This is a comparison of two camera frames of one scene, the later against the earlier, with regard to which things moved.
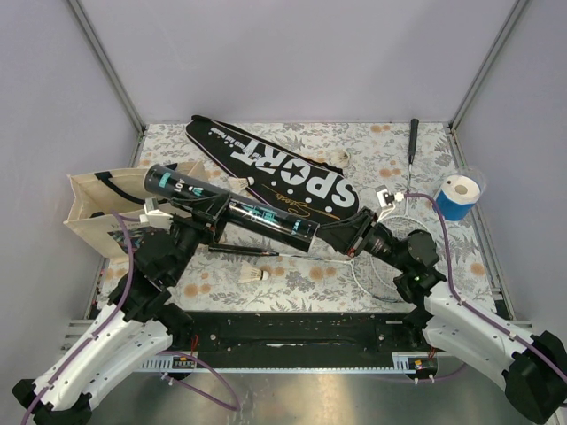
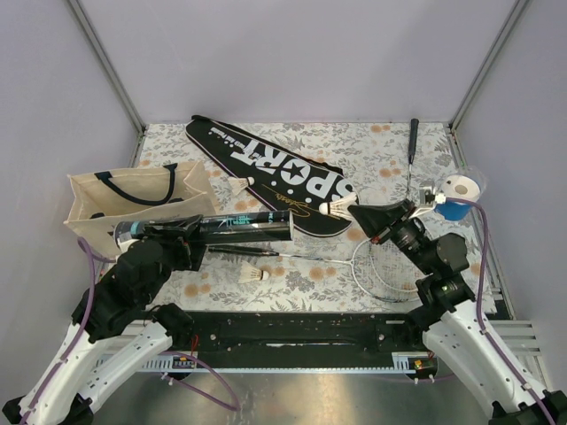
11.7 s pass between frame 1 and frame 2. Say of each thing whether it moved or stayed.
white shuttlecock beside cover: stayed
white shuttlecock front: stayed
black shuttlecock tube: moved
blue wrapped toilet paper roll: stayed
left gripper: moved
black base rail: stayed
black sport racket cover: stayed
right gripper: moved
